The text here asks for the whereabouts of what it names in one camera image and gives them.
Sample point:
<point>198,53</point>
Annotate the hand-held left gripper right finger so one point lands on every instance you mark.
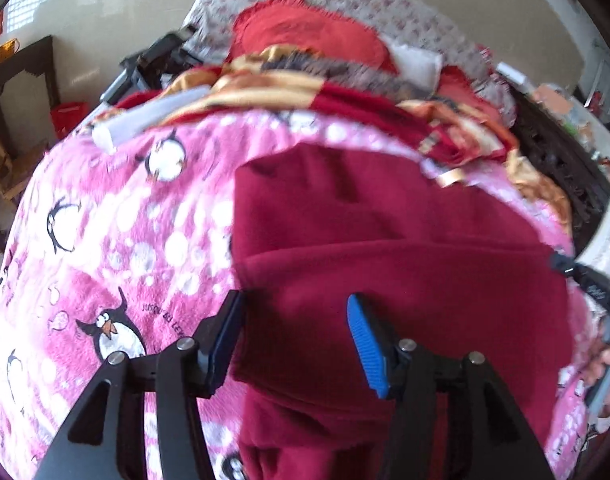
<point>367,345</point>

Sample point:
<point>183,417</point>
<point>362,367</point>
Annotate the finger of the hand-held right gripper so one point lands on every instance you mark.
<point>561,262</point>

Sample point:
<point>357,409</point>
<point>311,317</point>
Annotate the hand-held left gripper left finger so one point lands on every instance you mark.
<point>225,345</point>

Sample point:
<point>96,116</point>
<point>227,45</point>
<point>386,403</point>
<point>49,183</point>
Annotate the dark red fleece garment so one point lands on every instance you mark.
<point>385,240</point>

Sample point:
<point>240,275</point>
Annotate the dark carved headboard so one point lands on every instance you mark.
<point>560,160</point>

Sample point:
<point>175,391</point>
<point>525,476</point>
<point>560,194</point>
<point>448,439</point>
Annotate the pink penguin blanket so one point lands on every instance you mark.
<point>135,235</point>

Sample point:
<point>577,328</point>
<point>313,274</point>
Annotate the cardboard box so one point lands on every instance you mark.
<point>552,100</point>

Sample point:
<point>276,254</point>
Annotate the white box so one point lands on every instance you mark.
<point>514,76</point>

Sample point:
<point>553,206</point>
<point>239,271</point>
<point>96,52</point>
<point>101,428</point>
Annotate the light grey cloth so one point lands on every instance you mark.
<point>145,117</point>

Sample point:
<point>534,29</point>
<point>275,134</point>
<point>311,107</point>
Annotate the white folded cloth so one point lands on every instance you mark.
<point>417,65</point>

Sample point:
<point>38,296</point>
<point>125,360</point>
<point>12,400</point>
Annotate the orange red patterned blanket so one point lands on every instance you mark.
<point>360,95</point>

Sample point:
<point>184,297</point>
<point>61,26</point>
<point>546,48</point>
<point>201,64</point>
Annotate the red plastic crate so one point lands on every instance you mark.
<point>70,117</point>

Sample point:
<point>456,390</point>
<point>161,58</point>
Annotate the wooden chair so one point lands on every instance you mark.
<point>0,160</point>

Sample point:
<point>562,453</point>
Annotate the red fringed cushion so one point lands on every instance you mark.
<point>305,30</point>

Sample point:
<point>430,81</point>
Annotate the dark wooden table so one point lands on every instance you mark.
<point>35,55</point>

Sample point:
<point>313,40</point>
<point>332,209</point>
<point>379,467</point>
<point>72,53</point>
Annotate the green yellow mesh bags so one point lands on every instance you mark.
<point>2,52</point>

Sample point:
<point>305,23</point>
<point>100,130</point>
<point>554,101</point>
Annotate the lattice block window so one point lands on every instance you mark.
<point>25,0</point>

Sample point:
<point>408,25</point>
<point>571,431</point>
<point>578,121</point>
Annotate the black folding metal frame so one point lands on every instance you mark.
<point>155,52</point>

